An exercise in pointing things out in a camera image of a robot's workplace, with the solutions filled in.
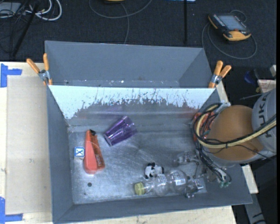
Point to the orange-red spray bottle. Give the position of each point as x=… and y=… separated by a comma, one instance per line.
x=92, y=155

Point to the grey metal bin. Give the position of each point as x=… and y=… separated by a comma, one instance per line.
x=130, y=64

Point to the black and white toy cow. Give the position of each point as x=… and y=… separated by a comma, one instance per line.
x=151, y=170

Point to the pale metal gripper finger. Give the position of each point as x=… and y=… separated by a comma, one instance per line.
x=196, y=185
x=184, y=158

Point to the blue and white cube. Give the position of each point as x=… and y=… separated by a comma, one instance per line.
x=79, y=152

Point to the clear plastic bottle yellow cap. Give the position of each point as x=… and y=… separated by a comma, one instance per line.
x=168, y=183

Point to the purple plastic cup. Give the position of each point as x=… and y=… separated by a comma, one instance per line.
x=120, y=130

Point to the brown cardboard board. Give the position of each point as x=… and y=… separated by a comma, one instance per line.
x=28, y=143

